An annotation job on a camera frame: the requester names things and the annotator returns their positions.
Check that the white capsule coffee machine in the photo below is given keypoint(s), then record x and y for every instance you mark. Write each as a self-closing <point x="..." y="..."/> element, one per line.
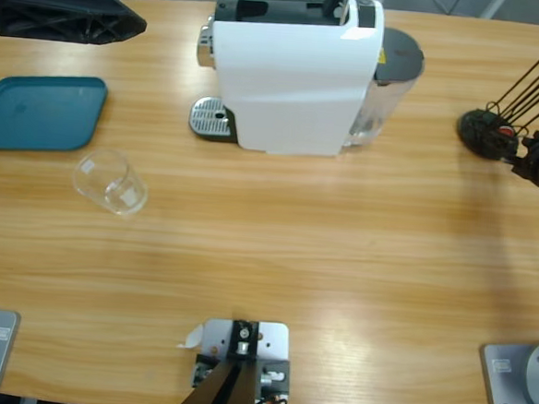
<point x="287" y="83"/>

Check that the white metal leg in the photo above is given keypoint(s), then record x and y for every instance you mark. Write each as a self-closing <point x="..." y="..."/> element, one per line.
<point x="493" y="7"/>

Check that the white mounting block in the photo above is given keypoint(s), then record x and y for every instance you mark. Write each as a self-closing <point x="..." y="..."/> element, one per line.
<point x="271" y="338"/>

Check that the teal plastic tray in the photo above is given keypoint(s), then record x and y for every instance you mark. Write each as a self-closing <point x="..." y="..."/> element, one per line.
<point x="40" y="112"/>

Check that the clear water tank black lid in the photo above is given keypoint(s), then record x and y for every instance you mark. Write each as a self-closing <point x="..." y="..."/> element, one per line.
<point x="400" y="54"/>

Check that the black capsule holder with rods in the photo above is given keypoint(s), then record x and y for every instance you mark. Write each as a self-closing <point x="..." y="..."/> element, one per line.
<point x="473" y="130"/>

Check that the clear glass cup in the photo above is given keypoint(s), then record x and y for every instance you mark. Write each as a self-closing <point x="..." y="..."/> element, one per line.
<point x="113" y="191"/>

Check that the red coffee capsule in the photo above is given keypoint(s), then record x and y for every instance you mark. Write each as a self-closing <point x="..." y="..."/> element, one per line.
<point x="506" y="131"/>

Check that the white tape piece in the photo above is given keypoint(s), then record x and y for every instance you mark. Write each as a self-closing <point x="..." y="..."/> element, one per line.
<point x="193" y="337"/>

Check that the yellow warning sticker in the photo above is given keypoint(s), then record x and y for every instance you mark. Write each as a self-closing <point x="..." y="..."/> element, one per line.
<point x="382" y="57"/>

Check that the metal drip tray grate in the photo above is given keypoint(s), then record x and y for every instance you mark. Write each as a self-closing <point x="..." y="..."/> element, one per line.
<point x="209" y="117"/>

